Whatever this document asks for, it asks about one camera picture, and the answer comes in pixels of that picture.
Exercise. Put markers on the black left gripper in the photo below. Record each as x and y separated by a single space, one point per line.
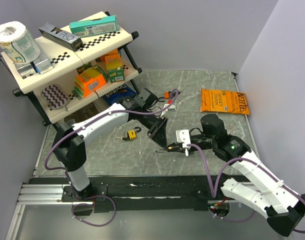
158 133

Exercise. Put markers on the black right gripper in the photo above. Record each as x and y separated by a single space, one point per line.
177 147

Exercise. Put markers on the brass padlock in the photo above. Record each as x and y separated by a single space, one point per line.
161 150

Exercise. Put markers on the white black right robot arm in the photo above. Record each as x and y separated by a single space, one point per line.
282 207

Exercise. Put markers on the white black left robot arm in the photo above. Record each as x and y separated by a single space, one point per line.
71 141

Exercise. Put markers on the yellow padlock with keys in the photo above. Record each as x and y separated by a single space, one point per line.
130 134

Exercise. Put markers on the orange padlock with keys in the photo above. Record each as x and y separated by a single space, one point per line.
167 97

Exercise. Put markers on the orange Kettle chip bag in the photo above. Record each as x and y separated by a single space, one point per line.
224 101

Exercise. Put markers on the blue Doritos chip bag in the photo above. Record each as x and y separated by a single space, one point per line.
121 91

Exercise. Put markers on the brown cardboard box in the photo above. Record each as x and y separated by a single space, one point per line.
82 114

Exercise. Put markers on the upright orange green box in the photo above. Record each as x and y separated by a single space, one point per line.
114 68

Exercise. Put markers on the orange green sponge pack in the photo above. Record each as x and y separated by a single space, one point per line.
89 81

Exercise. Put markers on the cream three-tier shelf rack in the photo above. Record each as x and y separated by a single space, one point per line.
65 63

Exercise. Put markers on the teal toothpaste box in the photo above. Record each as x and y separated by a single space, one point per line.
93 27

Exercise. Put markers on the dark grey long box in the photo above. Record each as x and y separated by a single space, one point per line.
61 37

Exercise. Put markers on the silver blue small box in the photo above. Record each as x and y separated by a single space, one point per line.
42 65

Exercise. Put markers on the toilet paper roll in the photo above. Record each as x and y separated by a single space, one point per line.
18 43

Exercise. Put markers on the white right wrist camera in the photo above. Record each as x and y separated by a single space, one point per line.
183 140

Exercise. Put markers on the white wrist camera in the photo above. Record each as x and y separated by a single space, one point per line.
169 107
183 140

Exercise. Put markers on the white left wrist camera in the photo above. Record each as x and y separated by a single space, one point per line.
169 107

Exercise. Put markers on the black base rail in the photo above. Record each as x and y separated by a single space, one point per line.
139 193

